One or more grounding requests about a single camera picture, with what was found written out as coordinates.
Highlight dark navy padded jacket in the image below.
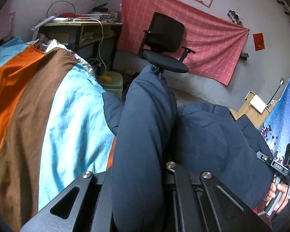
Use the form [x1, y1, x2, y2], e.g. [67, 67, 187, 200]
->
[102, 65, 274, 231]

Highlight person's right hand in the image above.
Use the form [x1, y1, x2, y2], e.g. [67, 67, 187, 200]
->
[266, 182, 290, 215]

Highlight blue cartoon bicycle curtain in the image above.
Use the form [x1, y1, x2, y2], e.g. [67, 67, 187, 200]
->
[260, 78, 290, 162]

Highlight small wooden side table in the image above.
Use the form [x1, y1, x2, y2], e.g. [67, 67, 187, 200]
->
[229, 91, 278, 129]

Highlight white box on side table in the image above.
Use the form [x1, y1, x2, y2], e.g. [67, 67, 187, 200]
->
[249, 95, 267, 114]

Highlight striped orange brown blue quilt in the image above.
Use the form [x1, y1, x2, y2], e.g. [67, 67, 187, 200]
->
[0, 37, 116, 231]

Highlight green plastic bin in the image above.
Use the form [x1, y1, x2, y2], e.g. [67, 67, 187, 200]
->
[97, 71, 124, 98]

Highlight black office chair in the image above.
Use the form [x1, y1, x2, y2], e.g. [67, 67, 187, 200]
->
[138, 12, 196, 74]

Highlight wooden desk with shelves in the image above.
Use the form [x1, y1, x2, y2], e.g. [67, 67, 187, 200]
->
[38, 18, 122, 70]

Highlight pink hanging garment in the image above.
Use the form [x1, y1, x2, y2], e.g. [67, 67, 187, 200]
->
[0, 0, 15, 40]

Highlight red paper on wall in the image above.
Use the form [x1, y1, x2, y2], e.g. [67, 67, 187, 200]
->
[252, 33, 265, 51]

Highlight pink checked wall cloth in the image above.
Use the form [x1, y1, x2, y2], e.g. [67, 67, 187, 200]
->
[117, 0, 250, 86]

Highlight white charging cable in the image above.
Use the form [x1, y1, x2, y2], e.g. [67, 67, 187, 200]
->
[73, 18, 107, 77]

